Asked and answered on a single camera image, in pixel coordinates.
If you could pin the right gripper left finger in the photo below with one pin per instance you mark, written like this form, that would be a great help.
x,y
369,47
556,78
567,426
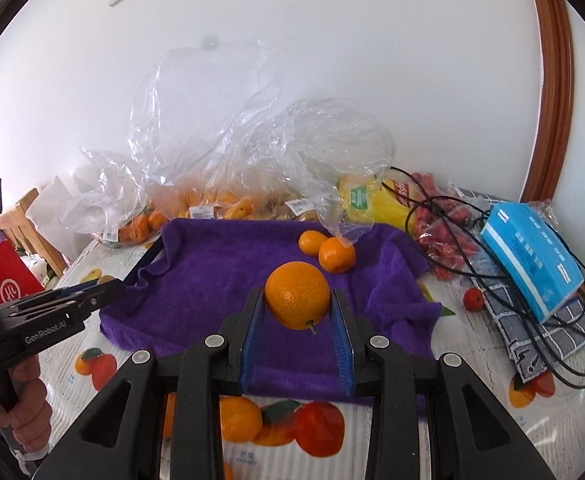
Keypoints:
x,y
119,434

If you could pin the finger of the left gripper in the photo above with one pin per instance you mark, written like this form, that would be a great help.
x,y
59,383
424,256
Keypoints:
x,y
59,308

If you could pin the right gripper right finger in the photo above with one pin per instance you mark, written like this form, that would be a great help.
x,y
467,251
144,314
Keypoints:
x,y
471,435

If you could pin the orange with stem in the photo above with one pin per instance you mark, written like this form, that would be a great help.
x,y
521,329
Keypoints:
x,y
297,295

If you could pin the small orange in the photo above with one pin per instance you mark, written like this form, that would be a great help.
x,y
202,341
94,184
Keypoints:
x,y
310,242

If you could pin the bag of red fruits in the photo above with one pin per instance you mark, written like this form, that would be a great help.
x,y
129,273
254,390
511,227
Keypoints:
x,y
442,225

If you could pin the person's left hand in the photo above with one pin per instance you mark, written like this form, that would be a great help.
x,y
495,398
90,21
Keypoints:
x,y
29,420

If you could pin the red paper shopping bag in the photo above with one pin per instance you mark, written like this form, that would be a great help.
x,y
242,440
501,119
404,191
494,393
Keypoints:
x,y
16,280

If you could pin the white plastic bag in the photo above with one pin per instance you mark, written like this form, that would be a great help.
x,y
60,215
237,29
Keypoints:
x,y
46,212

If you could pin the black tray under towel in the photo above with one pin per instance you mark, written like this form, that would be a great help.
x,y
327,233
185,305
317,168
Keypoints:
x,y
151,255

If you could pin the wooden chair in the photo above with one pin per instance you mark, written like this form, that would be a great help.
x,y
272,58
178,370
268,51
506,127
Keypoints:
x,y
22,233

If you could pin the left clear plastic fruit bag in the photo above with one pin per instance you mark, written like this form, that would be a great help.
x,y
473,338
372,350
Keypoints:
x,y
115,209

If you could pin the grey checked cloth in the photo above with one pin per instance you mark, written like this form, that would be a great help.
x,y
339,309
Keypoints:
x,y
534,347

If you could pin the purple towel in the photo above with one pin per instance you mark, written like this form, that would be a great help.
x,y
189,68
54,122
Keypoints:
x,y
210,266

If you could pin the small red fruit by cloth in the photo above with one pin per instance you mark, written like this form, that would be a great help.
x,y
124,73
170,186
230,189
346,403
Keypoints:
x,y
473,300

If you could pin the fruit print tablecloth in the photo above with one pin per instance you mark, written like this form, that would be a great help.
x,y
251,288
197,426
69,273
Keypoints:
x,y
554,424

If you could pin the blue tissue pack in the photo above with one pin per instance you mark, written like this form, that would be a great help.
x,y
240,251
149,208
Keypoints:
x,y
533,256

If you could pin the large clear plastic fruit bag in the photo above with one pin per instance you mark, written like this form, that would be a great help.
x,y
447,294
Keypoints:
x,y
207,129

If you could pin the yellow snack package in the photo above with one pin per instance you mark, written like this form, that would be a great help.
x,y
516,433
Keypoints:
x,y
376,201

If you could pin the brown wooden door frame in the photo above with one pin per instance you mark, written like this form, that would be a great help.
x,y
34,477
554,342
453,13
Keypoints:
x,y
556,101

